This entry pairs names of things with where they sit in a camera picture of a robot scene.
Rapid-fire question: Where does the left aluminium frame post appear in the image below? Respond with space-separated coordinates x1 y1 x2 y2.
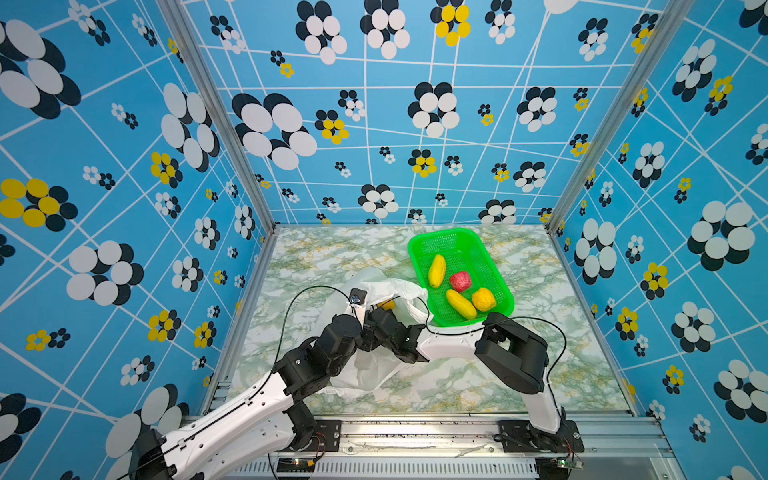
157 0 276 238

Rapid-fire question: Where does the wrinkled yellow toy fruit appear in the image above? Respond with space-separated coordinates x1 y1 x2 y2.
471 287 497 312

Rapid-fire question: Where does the green plastic basket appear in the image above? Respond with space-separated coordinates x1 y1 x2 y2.
408 228 516 327

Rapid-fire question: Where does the white plastic bag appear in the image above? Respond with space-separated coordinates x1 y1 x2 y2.
323 267 428 400

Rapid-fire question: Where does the orange yellow toy fruit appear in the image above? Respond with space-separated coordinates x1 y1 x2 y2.
379 299 396 311

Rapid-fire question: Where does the aluminium frame post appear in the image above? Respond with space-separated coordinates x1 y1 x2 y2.
546 0 695 238
157 0 276 238

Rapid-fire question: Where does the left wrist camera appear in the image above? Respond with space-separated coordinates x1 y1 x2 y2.
348 288 367 325

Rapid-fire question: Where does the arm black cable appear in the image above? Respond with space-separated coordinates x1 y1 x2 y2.
413 293 569 421
125 284 353 475

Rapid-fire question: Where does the right aluminium frame post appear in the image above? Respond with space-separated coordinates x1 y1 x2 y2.
546 0 695 238

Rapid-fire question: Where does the front aluminium rail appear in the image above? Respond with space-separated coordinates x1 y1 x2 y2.
161 413 685 480

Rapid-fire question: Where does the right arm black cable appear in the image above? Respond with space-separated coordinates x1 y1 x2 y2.
413 293 569 421

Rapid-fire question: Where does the long yellow toy mango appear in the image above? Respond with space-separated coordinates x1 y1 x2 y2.
428 254 447 289

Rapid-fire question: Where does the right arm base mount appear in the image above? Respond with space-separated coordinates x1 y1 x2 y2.
493 420 585 455

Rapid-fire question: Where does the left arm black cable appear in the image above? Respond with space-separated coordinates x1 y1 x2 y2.
125 284 353 475

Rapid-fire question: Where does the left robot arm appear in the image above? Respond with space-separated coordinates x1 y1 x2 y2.
123 314 363 479

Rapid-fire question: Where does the pink toy fruit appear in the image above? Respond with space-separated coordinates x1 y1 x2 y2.
449 271 472 293

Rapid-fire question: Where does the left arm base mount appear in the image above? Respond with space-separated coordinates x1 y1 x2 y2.
283 418 342 453

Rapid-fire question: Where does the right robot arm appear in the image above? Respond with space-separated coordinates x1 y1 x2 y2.
358 307 570 452

